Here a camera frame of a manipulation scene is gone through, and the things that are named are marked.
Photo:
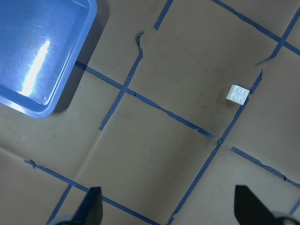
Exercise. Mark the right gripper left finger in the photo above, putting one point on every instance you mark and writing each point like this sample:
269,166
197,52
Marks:
90,211

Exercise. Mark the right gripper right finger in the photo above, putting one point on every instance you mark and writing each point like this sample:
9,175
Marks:
249,210

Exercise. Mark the white block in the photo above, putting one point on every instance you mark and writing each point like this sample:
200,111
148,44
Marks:
237,94

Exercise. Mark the blue plastic tray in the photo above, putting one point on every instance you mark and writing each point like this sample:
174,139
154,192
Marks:
40,41

